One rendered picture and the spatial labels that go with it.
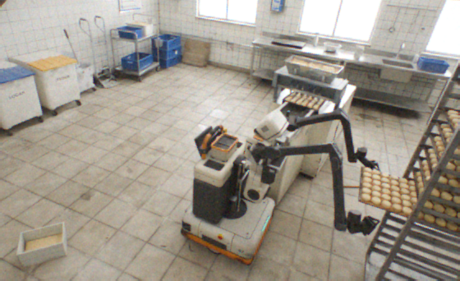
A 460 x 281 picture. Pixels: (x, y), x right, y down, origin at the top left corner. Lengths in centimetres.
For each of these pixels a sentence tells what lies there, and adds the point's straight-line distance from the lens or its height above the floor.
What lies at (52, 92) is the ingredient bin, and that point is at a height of 37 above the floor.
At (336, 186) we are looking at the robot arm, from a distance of 177.
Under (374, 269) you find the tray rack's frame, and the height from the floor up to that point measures 15.
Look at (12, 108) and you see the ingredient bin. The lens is 450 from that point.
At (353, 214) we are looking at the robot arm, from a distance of 180.
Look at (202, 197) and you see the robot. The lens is 233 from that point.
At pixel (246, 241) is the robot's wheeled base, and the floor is 28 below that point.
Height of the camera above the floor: 214
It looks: 29 degrees down
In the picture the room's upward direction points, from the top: 6 degrees clockwise
